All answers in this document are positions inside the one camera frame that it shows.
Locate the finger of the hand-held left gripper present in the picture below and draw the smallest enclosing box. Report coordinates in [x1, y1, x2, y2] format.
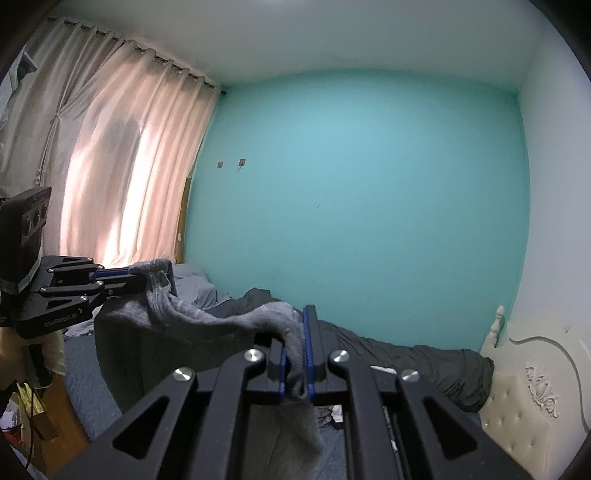
[39, 276, 151, 306]
[44, 256, 144, 283]

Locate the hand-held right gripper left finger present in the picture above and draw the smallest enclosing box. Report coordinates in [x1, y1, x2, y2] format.
[51, 333, 302, 480]

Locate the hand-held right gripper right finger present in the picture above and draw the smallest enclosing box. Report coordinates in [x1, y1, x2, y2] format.
[302, 305, 533, 480]

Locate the grey sweater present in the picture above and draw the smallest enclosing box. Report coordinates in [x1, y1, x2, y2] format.
[95, 259, 326, 480]

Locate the light grey blanket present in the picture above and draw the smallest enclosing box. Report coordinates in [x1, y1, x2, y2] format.
[172, 262, 232, 320]

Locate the cream cloth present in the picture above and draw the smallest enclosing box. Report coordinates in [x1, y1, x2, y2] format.
[0, 330, 66, 376]

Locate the dark grey rolled duvet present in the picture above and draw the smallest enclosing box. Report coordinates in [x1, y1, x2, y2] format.
[221, 288, 495, 412]

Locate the bed with blue sheet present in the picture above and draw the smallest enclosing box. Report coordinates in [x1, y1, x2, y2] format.
[64, 330, 488, 480]

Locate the pink curtain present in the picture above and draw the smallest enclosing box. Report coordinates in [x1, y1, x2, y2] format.
[0, 18, 221, 278]

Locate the floor clutter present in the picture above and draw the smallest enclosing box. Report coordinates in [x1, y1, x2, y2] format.
[0, 381, 58, 446]

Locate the curtain rod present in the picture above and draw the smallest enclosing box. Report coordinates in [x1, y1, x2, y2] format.
[45, 17, 230, 96]

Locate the cream tufted headboard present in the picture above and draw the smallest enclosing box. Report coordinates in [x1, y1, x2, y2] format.
[479, 305, 591, 480]

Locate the wooden window frame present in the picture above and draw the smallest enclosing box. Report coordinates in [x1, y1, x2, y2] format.
[175, 176, 192, 265]

